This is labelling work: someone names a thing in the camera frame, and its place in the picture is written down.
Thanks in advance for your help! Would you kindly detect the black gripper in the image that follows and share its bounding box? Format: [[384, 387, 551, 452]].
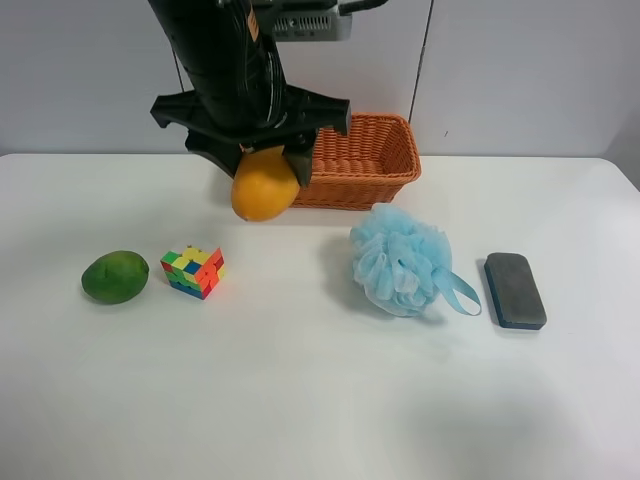
[[150, 0, 350, 189]]

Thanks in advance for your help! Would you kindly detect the yellow mango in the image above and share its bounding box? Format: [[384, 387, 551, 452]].
[[231, 147, 300, 222]]

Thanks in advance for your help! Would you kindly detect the orange woven basket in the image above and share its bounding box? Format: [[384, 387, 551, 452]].
[[292, 113, 422, 211]]

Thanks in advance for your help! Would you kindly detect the multicolour puzzle cube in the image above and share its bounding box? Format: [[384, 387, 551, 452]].
[[160, 244, 226, 300]]

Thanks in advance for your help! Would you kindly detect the blue mesh bath sponge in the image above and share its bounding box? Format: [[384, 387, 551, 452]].
[[350, 203, 482, 317]]

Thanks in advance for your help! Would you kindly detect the green mango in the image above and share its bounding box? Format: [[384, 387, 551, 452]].
[[81, 250, 149, 305]]

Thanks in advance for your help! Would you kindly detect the grey blue board eraser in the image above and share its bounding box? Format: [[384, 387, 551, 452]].
[[484, 252, 547, 331]]

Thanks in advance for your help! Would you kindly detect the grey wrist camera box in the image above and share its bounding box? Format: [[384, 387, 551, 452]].
[[252, 0, 352, 42]]

